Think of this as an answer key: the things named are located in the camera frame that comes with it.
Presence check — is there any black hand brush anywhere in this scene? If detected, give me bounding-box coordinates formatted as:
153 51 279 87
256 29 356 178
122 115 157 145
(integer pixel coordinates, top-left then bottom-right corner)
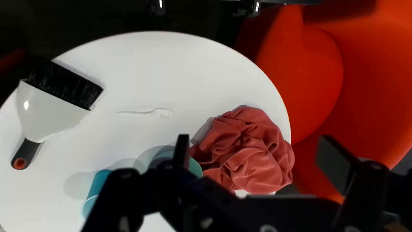
23 57 105 113

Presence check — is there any red crumpled cloth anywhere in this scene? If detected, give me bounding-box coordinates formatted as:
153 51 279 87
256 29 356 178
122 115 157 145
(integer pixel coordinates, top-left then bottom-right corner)
188 105 296 195

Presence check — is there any blue cup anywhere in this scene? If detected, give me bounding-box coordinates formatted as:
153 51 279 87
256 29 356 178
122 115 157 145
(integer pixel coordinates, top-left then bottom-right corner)
80 168 113 218

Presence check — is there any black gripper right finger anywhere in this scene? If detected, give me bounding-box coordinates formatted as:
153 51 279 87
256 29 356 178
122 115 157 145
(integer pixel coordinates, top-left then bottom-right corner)
315 135 363 198

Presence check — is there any green bowl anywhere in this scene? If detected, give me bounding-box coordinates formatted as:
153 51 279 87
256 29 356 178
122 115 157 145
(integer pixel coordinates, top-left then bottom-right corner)
132 145 205 180

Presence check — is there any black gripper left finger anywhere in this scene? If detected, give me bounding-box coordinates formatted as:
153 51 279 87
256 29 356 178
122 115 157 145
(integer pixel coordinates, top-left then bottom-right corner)
172 133 192 171

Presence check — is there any large orange tub armchair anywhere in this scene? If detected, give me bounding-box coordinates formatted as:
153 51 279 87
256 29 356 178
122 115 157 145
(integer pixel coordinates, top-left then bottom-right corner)
234 0 412 204

